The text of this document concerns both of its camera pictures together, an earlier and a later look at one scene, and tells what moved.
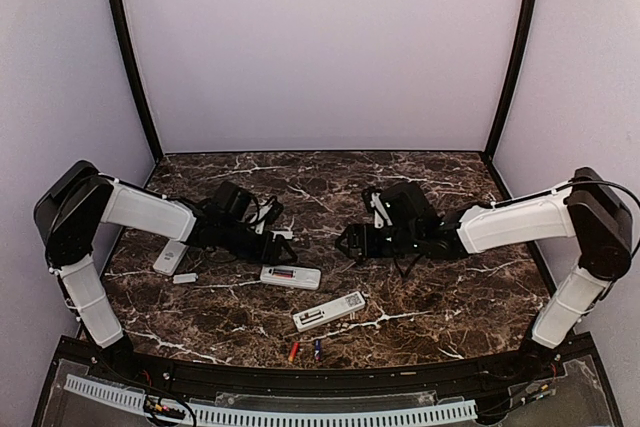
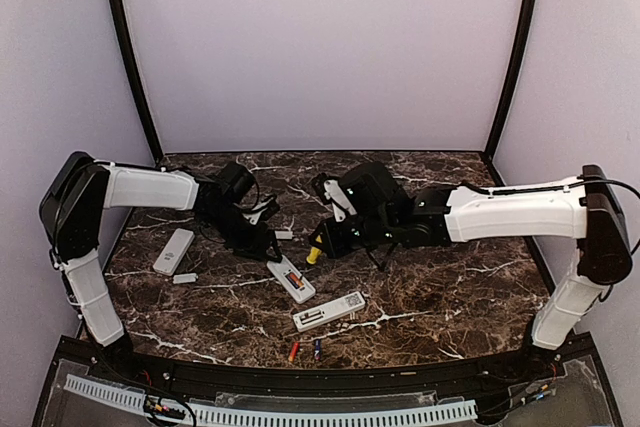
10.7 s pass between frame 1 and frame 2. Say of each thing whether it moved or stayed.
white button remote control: stayed
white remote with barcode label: moved
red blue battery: stayed
